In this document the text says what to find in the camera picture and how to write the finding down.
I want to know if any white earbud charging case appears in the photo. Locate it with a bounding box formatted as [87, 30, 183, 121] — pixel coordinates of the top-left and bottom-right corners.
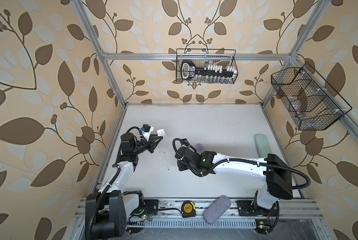
[156, 129, 165, 137]

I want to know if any black socket holder rail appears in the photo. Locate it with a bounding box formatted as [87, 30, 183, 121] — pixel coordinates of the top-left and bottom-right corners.
[179, 60, 238, 81]

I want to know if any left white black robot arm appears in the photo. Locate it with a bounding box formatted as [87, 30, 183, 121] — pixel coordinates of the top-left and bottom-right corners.
[84, 124, 165, 240]

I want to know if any grey fabric glasses case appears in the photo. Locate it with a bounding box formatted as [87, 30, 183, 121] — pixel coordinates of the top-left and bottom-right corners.
[203, 196, 231, 225]

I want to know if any yellow black tape measure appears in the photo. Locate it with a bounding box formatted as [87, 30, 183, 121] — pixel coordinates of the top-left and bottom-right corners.
[181, 201, 197, 218]

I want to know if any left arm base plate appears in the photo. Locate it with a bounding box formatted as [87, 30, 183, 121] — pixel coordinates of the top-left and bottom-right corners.
[136, 199, 159, 218]

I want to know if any back black wire basket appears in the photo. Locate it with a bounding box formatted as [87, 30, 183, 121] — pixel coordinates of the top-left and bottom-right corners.
[175, 48, 239, 85]

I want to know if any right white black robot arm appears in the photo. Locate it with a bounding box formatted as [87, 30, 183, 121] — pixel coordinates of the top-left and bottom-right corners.
[172, 138, 311, 211]

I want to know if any black wire basket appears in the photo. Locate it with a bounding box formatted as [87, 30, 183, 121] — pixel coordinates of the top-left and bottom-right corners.
[271, 62, 352, 131]
[175, 48, 239, 85]

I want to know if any right black wire basket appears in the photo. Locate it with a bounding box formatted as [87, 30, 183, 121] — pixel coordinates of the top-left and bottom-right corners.
[271, 62, 352, 131]

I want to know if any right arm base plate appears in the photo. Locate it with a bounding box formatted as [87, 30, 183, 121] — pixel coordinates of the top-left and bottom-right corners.
[236, 200, 280, 218]

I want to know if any purple earbud charging case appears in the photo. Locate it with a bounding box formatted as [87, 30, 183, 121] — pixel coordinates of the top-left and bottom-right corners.
[195, 144, 204, 152]

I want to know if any aluminium frame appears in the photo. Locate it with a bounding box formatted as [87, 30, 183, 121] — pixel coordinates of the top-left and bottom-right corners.
[79, 1, 358, 240]

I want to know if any green glasses case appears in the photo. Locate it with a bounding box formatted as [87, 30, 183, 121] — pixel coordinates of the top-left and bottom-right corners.
[255, 134, 273, 158]

